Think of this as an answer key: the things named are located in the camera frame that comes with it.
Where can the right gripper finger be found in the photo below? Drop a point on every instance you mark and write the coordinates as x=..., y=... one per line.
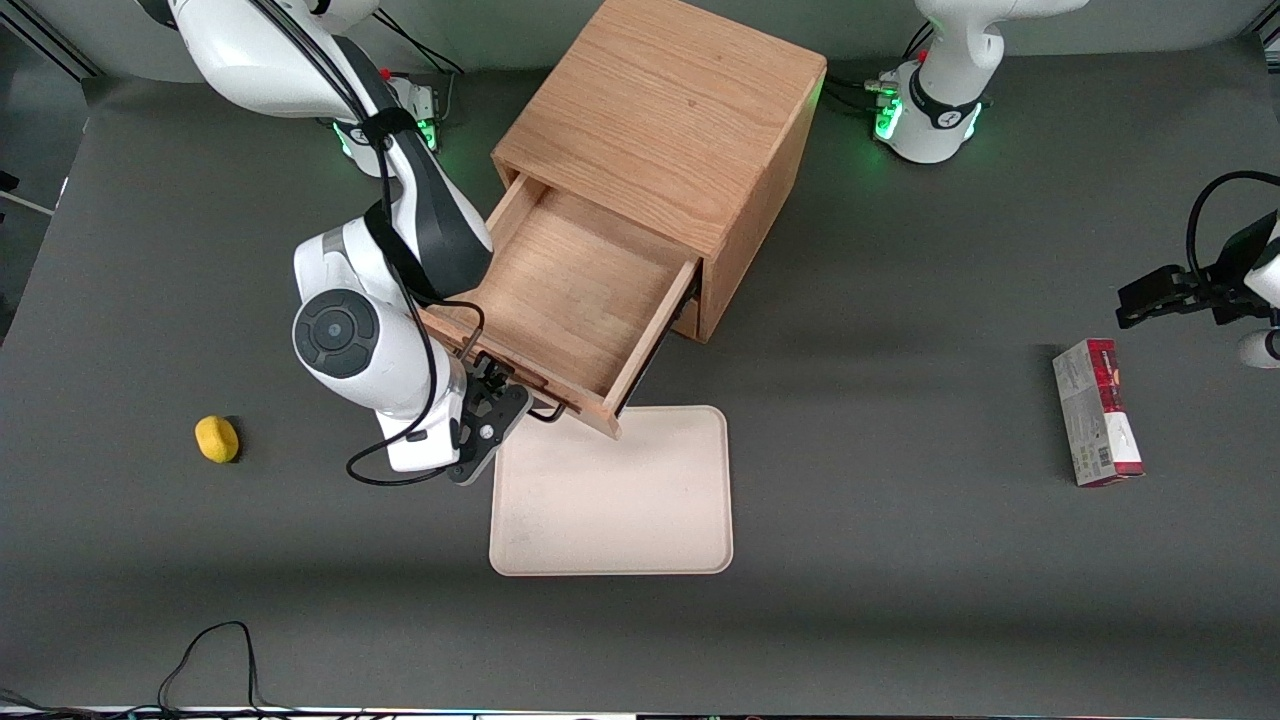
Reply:
x=487, y=375
x=515, y=400

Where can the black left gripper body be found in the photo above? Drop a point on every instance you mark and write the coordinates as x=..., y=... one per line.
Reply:
x=1228, y=276

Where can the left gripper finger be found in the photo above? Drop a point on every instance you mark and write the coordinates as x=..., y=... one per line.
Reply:
x=1165, y=297

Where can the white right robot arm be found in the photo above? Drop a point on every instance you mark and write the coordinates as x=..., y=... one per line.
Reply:
x=250, y=60

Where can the wooden drawer cabinet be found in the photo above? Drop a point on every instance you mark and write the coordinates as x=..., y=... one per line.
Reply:
x=660, y=110

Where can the red and grey carton box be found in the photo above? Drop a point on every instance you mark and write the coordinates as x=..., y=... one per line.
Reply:
x=1095, y=420

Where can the beige plastic tray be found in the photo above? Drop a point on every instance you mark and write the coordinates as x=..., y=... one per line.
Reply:
x=620, y=500

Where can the yellow lemon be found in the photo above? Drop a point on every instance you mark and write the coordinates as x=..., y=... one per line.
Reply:
x=217, y=440

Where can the black frame rail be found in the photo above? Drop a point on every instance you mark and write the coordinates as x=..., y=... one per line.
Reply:
x=1270, y=38
x=60, y=50

